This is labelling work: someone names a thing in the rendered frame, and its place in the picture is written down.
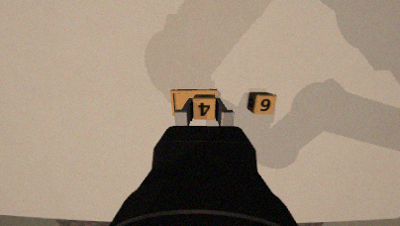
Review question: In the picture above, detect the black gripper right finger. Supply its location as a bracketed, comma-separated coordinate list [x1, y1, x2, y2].
[215, 98, 235, 126]

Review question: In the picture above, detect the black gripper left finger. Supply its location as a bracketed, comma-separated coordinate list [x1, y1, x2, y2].
[174, 98, 193, 126]

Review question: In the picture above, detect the orange rectangular tray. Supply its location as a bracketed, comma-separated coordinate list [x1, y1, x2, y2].
[170, 89, 218, 116]

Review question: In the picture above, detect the orange cube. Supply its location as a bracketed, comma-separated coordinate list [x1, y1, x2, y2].
[193, 94, 216, 120]
[248, 92, 277, 115]

